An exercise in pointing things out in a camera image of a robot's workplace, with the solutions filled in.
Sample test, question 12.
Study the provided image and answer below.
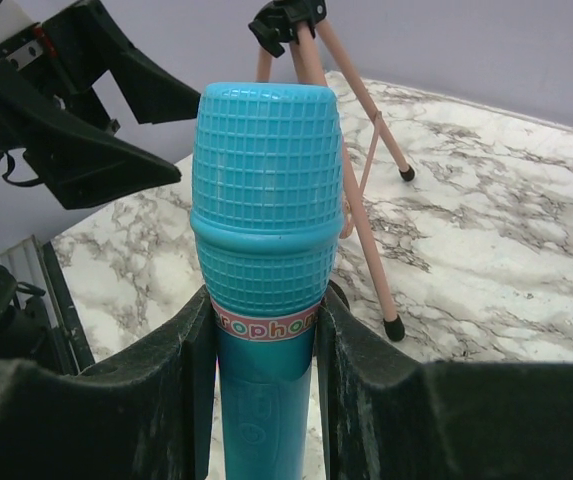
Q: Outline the pink folding music stand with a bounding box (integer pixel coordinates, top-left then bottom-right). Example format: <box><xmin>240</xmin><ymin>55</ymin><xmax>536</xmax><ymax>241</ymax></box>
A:
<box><xmin>249</xmin><ymin>0</ymin><xmax>415</xmax><ymax>342</ymax></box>

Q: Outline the blue plastic recorder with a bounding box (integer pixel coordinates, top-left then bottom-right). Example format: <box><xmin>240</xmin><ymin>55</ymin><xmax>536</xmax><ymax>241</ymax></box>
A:
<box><xmin>190</xmin><ymin>82</ymin><xmax>344</xmax><ymax>479</ymax></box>

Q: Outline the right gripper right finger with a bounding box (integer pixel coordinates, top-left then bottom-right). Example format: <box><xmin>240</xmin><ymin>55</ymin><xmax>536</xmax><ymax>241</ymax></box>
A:
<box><xmin>316</xmin><ymin>291</ymin><xmax>573</xmax><ymax>479</ymax></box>

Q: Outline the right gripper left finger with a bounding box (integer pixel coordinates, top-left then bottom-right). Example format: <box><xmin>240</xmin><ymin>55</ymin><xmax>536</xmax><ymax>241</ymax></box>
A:
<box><xmin>0</xmin><ymin>289</ymin><xmax>215</xmax><ymax>479</ymax></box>

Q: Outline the aluminium frame rail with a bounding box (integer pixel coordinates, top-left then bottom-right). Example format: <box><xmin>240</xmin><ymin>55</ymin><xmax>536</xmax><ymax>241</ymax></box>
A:
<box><xmin>0</xmin><ymin>236</ymin><xmax>43</xmax><ymax>284</ymax></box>

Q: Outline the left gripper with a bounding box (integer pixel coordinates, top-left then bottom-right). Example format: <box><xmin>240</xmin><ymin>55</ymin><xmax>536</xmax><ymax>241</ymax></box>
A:
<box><xmin>0</xmin><ymin>1</ymin><xmax>200</xmax><ymax>210</ymax></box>

